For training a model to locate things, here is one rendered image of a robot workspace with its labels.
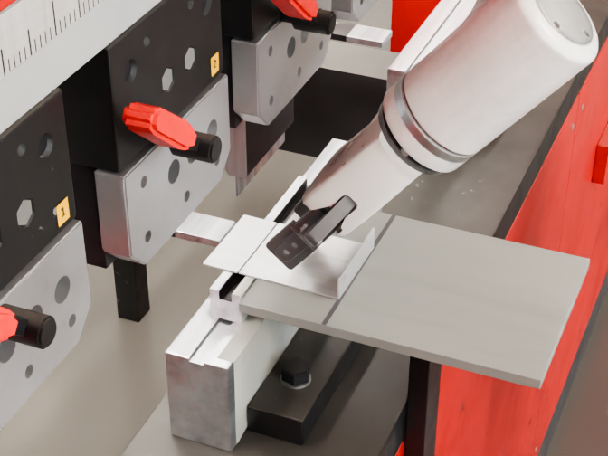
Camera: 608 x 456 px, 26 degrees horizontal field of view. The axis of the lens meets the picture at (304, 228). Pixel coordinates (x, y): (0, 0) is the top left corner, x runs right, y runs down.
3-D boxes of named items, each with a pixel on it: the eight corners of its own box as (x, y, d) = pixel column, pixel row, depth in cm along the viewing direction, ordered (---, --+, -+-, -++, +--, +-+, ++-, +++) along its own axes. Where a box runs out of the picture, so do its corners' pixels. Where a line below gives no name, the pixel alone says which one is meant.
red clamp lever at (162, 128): (165, 104, 75) (225, 138, 84) (102, 91, 76) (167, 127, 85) (157, 135, 75) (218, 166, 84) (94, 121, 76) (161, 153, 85)
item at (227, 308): (242, 323, 115) (241, 296, 113) (210, 315, 116) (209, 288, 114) (327, 207, 130) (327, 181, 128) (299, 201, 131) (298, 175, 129)
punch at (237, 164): (247, 199, 111) (244, 99, 106) (226, 194, 112) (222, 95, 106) (293, 143, 119) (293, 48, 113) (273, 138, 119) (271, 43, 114)
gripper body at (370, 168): (413, 65, 108) (330, 138, 116) (370, 121, 101) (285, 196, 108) (476, 129, 109) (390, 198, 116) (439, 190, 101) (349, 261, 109)
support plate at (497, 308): (539, 390, 104) (541, 380, 104) (238, 312, 113) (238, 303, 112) (589, 267, 118) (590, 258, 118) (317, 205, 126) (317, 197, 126)
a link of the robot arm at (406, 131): (424, 49, 107) (401, 70, 109) (388, 97, 100) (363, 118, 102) (496, 121, 108) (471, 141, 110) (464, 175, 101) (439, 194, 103)
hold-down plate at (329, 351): (302, 447, 115) (302, 422, 114) (246, 431, 117) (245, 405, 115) (412, 263, 138) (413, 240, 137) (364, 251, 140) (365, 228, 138)
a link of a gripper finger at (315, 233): (374, 163, 107) (344, 184, 112) (320, 226, 103) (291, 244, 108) (384, 173, 107) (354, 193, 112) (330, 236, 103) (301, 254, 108)
